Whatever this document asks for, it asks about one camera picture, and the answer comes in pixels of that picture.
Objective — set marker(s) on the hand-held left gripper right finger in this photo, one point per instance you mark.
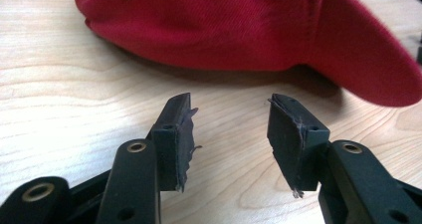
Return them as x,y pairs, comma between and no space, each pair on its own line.
295,141

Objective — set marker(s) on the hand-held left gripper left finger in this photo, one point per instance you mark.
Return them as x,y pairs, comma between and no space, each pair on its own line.
169,141

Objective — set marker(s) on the red baseball cap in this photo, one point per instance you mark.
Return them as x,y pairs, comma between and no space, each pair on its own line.
232,25

